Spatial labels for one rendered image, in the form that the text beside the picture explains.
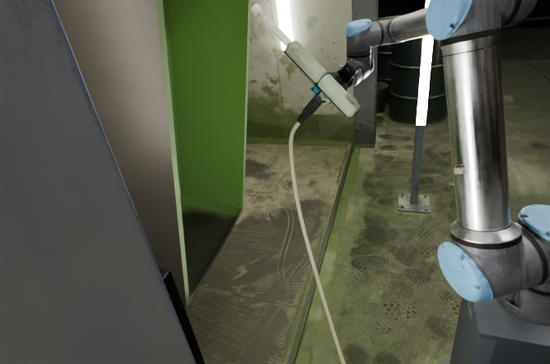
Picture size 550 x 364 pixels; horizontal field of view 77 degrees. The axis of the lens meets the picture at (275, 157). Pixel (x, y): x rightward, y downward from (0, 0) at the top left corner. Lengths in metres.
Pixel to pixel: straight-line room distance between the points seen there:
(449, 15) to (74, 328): 0.79
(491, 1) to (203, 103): 1.14
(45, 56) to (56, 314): 0.16
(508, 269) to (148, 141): 0.93
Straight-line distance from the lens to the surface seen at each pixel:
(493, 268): 0.96
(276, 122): 3.34
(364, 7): 2.91
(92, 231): 0.28
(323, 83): 1.12
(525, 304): 1.17
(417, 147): 2.32
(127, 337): 0.33
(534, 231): 1.04
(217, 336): 1.86
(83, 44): 1.01
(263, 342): 1.79
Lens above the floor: 1.52
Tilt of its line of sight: 28 degrees down
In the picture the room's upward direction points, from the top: 8 degrees counter-clockwise
